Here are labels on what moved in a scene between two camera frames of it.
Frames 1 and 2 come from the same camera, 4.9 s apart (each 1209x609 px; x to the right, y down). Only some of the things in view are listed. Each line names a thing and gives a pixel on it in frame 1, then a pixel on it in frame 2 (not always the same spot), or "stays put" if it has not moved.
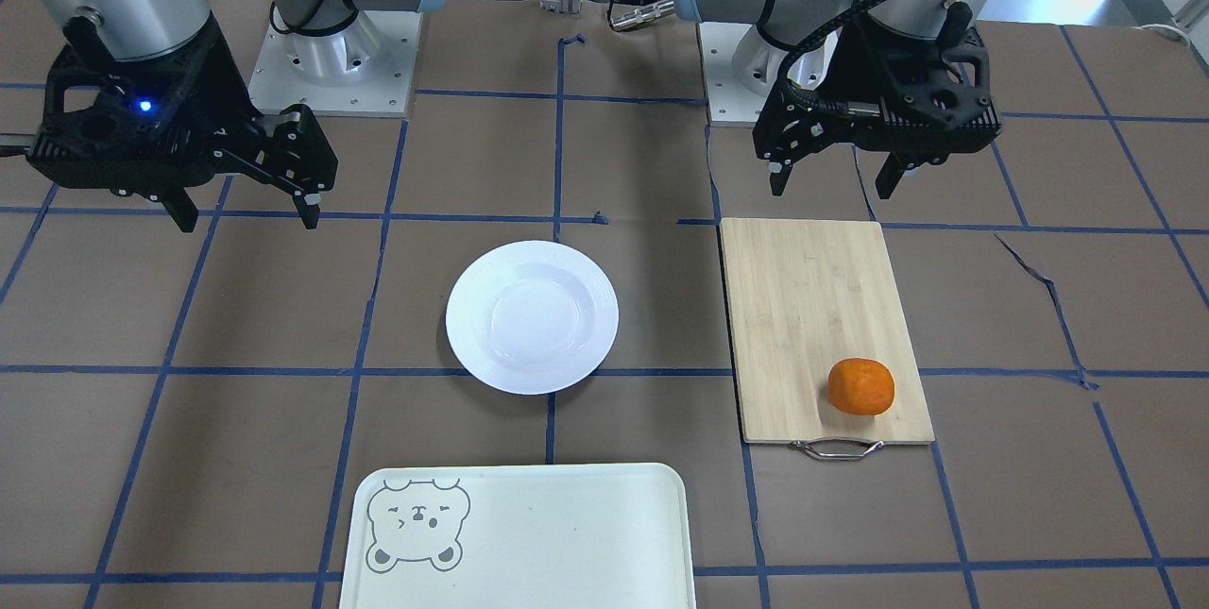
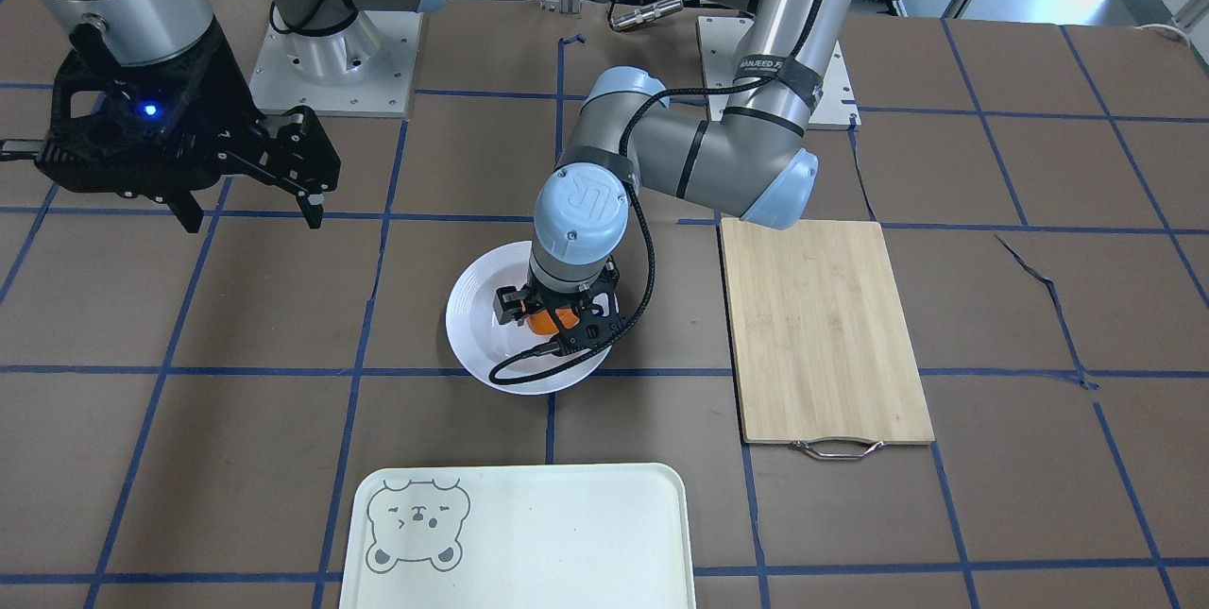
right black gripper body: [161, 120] stays put
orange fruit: [859, 386] -> [541, 322]
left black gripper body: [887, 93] -> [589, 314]
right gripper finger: [182, 209] stays put
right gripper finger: [309, 209] stays put
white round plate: [532, 317] stays put
